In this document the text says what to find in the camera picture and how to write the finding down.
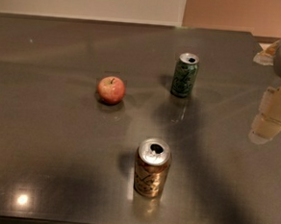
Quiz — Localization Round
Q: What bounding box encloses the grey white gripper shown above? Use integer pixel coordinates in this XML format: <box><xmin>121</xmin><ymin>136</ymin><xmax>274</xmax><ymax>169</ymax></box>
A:
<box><xmin>249</xmin><ymin>38</ymin><xmax>281</xmax><ymax>144</ymax></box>

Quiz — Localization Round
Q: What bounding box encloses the orange soda can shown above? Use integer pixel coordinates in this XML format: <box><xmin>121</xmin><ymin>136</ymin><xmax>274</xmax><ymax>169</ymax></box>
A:
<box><xmin>134</xmin><ymin>137</ymin><xmax>172</xmax><ymax>198</ymax></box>

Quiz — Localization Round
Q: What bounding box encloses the green soda can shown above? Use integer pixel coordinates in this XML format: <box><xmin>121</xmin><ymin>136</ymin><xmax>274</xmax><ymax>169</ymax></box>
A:
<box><xmin>171</xmin><ymin>53</ymin><xmax>199</xmax><ymax>98</ymax></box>

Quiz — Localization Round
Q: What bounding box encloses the red apple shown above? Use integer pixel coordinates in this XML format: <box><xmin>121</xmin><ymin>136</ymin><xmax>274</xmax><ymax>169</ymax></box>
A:
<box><xmin>97</xmin><ymin>76</ymin><xmax>126</xmax><ymax>105</ymax></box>

